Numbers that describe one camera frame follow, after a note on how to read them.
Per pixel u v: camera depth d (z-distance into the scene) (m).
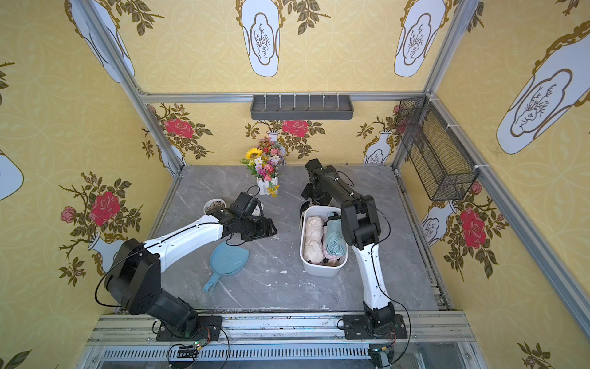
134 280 0.44
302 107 0.92
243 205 0.68
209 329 0.73
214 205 0.98
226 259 0.91
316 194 0.86
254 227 0.74
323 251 0.81
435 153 0.78
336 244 0.76
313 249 0.80
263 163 0.99
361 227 0.61
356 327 0.74
